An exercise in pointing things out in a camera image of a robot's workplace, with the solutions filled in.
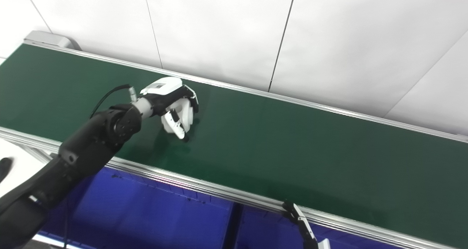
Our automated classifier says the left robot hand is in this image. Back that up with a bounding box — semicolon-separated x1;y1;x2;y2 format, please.
140;77;200;142

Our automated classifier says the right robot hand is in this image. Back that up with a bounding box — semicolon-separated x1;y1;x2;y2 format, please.
282;200;332;249

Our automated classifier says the white plastic part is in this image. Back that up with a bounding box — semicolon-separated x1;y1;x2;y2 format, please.
166;98;195;134

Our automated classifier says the blue plastic bin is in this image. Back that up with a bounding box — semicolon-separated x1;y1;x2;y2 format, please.
230;203;404;249
34;166;235;249

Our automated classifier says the green conveyor belt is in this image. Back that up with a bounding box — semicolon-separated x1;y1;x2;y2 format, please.
0;44;468;248

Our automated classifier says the grey conveyor end housing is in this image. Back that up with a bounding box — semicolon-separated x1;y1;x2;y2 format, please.
23;30;77;50

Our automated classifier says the grey conveyor support leg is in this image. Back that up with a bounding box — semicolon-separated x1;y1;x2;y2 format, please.
14;143;57;164

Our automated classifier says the black object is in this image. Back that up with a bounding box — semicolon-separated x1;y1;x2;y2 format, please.
0;157;14;184

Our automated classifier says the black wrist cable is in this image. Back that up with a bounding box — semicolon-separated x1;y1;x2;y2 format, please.
89;83;139;118

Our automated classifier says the aluminium conveyor side rail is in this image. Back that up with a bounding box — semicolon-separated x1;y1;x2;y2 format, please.
23;40;468;143
0;127;468;249

